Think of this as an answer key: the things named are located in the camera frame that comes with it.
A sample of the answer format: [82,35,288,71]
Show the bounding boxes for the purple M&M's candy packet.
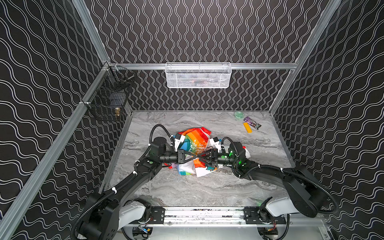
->
[244,117,262,130]

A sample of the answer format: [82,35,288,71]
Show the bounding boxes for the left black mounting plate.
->
[144,207,166,225]

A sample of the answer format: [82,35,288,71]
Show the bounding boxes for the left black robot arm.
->
[70,124,198,240]

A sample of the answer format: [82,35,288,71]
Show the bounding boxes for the black mounting plate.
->
[144,207,166,225]
[244,207,287,225]

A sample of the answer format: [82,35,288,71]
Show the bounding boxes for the yellow rectangular block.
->
[243,122,253,133]

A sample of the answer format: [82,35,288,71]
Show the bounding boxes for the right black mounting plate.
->
[244,207,287,225]

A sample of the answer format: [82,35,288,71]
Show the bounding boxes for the green round plastic lid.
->
[234,112,244,119]

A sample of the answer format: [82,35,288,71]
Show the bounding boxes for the black wire wall basket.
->
[86,67,136,122]

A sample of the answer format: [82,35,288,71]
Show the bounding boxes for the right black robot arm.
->
[198,142,340,218]

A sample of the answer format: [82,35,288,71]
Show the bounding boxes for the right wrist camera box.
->
[209,137,222,153]

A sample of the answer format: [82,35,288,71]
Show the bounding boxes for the white wire mesh basket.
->
[165,62,232,89]

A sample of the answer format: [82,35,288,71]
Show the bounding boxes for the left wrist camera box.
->
[175,133,185,151]

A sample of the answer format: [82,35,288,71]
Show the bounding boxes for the rainbow cartoon kids jacket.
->
[170,126,251,178]

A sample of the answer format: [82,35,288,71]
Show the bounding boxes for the brass knob in basket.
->
[115,108,121,118]

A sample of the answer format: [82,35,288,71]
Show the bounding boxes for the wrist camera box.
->
[209,137,222,153]
[175,133,185,151]

